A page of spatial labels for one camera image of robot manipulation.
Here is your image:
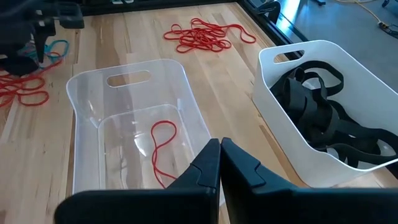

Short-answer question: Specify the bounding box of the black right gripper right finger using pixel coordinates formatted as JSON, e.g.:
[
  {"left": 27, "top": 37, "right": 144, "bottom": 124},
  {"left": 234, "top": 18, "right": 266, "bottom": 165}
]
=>
[{"left": 221, "top": 137, "right": 398, "bottom": 224}]

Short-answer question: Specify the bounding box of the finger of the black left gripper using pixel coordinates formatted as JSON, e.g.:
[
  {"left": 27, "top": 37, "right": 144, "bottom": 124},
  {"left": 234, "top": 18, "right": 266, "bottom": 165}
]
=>
[{"left": 34, "top": 34, "right": 57, "bottom": 63}]

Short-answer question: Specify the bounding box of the yellow extension cable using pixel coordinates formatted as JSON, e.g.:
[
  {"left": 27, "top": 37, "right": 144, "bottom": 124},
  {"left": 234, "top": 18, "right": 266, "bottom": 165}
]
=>
[{"left": 334, "top": 0, "right": 398, "bottom": 40}]

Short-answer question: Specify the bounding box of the white plastic basket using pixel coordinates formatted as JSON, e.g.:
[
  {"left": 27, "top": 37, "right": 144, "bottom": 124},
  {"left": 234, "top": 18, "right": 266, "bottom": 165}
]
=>
[{"left": 251, "top": 39, "right": 398, "bottom": 189}]

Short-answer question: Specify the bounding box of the clear plastic basket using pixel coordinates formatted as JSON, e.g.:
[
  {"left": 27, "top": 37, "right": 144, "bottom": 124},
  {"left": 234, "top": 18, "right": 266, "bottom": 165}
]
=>
[{"left": 65, "top": 58, "right": 226, "bottom": 206}]

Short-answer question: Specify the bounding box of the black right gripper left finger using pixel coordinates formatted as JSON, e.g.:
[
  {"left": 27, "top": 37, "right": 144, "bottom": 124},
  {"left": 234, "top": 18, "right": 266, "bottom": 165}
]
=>
[{"left": 54, "top": 139, "right": 221, "bottom": 224}]

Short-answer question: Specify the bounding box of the blue rubber band tangle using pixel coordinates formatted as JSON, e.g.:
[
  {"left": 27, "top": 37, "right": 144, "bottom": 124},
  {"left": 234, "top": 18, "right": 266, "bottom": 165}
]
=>
[{"left": 23, "top": 39, "right": 70, "bottom": 65}]

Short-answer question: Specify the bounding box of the red rubber band tangle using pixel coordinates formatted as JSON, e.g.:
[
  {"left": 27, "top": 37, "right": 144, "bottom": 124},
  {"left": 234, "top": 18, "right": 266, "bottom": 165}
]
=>
[
  {"left": 0, "top": 51, "right": 65, "bottom": 108},
  {"left": 163, "top": 17, "right": 257, "bottom": 54}
]

